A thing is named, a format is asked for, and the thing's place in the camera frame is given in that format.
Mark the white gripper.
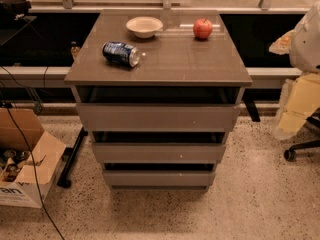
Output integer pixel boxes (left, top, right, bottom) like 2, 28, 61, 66
273, 73, 320, 140

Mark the grey top drawer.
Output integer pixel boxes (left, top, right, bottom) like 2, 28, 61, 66
77, 86, 239, 132

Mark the grey drawer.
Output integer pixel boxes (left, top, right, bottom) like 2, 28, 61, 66
92, 132, 226, 164
77, 86, 239, 132
103, 163, 216, 188

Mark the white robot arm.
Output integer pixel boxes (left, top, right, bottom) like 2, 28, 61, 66
269, 2, 320, 140

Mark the grey drawer cabinet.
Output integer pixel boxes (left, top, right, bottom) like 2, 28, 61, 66
65, 9, 252, 190

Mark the grey bottom drawer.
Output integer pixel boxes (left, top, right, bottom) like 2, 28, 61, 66
103, 163, 216, 188

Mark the grey middle drawer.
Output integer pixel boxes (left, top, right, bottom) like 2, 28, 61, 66
92, 132, 226, 164

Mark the black office chair base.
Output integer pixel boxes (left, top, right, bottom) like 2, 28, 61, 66
283, 117, 320, 162

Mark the black table leg right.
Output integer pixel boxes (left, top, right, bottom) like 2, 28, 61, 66
243, 91, 260, 122

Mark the black table leg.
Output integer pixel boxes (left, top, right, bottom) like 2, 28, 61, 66
243, 91, 260, 122
57, 128, 88, 188

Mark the red apple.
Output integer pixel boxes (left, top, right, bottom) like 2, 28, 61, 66
193, 18, 213, 39

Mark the white bowl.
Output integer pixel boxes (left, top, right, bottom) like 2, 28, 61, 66
126, 17, 163, 39

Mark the blue soda can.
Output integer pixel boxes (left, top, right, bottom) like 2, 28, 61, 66
102, 41, 140, 67

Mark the black table leg left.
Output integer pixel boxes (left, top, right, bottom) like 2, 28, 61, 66
57, 128, 88, 188

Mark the small bottle behind cabinet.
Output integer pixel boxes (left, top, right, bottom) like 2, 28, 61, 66
70, 41, 80, 59

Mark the cardboard box with cans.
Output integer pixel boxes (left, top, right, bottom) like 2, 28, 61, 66
0, 108, 66, 208

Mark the black bag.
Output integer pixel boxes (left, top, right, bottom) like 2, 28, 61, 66
0, 0, 31, 24

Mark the black cable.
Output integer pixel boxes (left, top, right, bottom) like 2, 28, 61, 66
0, 65, 66, 240

